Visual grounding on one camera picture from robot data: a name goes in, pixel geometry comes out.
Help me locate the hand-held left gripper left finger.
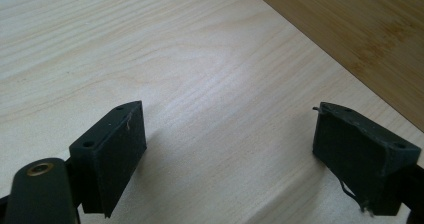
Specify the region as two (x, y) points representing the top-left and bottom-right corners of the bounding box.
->
(68, 100), (148, 218)

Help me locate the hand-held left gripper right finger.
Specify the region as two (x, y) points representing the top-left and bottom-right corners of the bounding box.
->
(312, 101), (422, 217)

